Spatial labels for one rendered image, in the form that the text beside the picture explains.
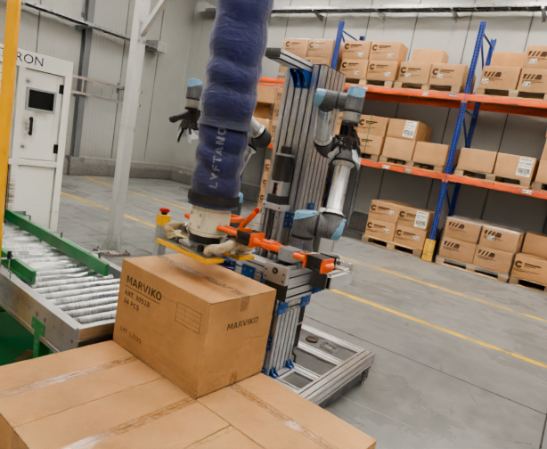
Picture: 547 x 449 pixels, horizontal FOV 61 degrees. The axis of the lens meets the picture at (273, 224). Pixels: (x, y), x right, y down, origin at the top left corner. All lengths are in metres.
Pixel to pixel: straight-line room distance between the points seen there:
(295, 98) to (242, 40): 0.80
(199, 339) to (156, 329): 0.27
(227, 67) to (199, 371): 1.20
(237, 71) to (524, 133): 8.56
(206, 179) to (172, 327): 0.62
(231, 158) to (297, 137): 0.75
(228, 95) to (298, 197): 0.88
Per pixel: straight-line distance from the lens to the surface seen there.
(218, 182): 1.95
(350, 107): 2.07
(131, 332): 2.24
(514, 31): 10.57
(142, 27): 5.59
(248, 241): 1.86
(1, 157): 2.78
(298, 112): 2.64
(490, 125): 10.23
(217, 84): 1.96
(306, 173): 2.58
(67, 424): 1.82
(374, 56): 9.80
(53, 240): 3.77
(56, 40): 12.17
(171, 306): 1.99
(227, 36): 1.97
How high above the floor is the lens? 1.57
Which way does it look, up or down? 10 degrees down
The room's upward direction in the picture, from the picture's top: 10 degrees clockwise
